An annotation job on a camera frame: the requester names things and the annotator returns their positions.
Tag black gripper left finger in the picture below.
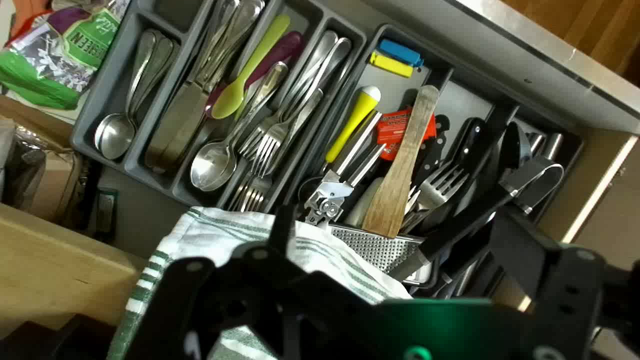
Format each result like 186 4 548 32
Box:
126 205 377 360

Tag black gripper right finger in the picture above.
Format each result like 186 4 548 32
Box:
488 208 609 360

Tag white green striped towel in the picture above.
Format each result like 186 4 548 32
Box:
107 203 416 360

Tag metal fork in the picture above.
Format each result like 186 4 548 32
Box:
226 85 329 212
247 28 355 179

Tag black grey tongs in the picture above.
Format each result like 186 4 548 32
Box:
388 155 567 281

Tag large metal spoon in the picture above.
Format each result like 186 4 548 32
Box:
188 59 291 193

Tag wooden kitchen drawer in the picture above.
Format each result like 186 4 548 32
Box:
0 92 640 338

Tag metal can opener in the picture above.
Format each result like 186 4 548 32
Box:
302 111 391 225

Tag metal table knife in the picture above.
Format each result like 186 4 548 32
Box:
188 0 269 92
143 0 232 175

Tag metal teaspoon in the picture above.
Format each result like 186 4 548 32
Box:
92 28 162 161
128 30 182 115

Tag flat metal grater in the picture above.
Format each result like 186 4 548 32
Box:
329 223 432 285

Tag green plastic spoon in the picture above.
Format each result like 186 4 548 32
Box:
210 13 294 121

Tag wooden spatula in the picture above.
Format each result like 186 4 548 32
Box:
361 83 443 240

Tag dark utensil tray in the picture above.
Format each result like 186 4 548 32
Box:
292 22 588 301

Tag grey cutlery tray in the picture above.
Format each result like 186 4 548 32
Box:
69 0 373 214

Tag red plastic utensil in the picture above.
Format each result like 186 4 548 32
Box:
375 105 441 163

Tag purple plastic spoon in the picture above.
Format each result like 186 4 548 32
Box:
207 30 306 111

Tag green snack bag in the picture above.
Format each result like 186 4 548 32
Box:
0 0 133 111

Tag yellow bag clip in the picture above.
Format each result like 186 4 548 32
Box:
368 50 416 79

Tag blue bag clip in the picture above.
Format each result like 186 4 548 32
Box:
377 36 427 68

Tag black handled serving fork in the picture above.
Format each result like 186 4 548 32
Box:
401 115 490 235

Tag yellow handled peeler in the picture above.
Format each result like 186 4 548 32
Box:
324 83 385 165

